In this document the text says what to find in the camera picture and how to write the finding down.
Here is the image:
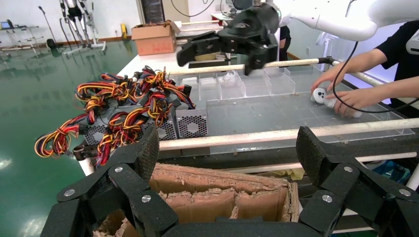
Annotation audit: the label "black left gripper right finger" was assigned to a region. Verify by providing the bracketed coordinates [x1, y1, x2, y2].
[296, 125, 419, 237]

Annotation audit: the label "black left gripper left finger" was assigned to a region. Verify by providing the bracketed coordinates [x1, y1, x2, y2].
[40, 126, 179, 237]

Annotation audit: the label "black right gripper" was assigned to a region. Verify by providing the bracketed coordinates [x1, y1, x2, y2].
[176, 3, 281, 77]

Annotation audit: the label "silver power supply colourful wires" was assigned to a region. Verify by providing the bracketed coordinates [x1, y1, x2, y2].
[34, 113, 110, 161]
[95, 109, 179, 167]
[140, 65, 210, 140]
[130, 72, 179, 126]
[74, 81, 135, 115]

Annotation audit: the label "white plush toy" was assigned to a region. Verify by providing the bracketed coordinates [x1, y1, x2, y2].
[310, 87, 363, 119]

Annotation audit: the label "person right forearm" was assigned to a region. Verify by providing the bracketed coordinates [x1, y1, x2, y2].
[345, 48, 393, 75]

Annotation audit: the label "person left forearm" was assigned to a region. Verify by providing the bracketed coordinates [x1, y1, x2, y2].
[363, 77, 419, 105]

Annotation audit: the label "person left hand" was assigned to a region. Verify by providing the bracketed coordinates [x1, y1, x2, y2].
[325, 87, 370, 118]

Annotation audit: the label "person right hand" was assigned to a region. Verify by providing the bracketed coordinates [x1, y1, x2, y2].
[310, 63, 350, 95]

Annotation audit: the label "yellow bag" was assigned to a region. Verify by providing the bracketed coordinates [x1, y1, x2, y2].
[195, 51, 226, 62]

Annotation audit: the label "crumpled clear plastic piece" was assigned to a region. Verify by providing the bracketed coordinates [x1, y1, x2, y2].
[217, 70, 245, 86]

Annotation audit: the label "yellow cloth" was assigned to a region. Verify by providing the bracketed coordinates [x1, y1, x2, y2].
[271, 167, 306, 181]

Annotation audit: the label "black pipe connector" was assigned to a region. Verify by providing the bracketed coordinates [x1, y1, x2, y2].
[72, 145, 99, 161]
[318, 56, 338, 66]

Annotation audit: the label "blue plastic object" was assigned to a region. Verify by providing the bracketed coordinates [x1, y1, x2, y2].
[371, 160, 412, 186]

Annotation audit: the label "background person black shirt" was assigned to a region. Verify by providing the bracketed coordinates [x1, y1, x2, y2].
[279, 25, 293, 62]

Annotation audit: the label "brown cardboard carton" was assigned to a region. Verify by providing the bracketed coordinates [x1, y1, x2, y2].
[130, 20, 181, 56]

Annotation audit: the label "clear acrylic divided tray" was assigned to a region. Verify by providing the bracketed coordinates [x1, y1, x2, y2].
[165, 65, 417, 157]

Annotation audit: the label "worn cardboard box with dividers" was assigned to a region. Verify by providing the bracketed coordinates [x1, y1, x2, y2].
[93, 162, 300, 237]

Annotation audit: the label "white work table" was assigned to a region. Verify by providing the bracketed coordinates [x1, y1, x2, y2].
[117, 26, 230, 78]

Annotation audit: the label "dark doorway panel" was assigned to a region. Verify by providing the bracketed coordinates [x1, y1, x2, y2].
[140, 0, 166, 24]

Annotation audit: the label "white standing fan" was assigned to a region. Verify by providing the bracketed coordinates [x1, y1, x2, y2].
[315, 31, 342, 72]

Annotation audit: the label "robot on metal stand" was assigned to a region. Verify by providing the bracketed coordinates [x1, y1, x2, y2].
[58, 0, 107, 56]

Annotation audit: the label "black microphone stand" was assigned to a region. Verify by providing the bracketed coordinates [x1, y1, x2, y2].
[38, 4, 57, 50]

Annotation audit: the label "background desk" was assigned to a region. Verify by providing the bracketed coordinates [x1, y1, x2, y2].
[0, 19, 42, 53]

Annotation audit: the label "white frame leg pipe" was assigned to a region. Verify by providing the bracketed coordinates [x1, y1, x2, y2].
[406, 162, 419, 192]
[78, 156, 96, 177]

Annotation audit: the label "white lower frame rail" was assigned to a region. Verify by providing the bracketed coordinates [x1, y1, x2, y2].
[226, 151, 419, 174]

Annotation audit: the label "white padded frame rail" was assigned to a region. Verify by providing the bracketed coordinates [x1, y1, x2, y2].
[159, 118, 419, 152]
[332, 61, 419, 110]
[167, 58, 328, 77]

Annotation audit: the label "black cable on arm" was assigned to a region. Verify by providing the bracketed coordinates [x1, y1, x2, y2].
[331, 40, 419, 114]

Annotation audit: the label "black padded frame bar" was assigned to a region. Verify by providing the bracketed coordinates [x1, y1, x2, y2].
[157, 133, 419, 171]

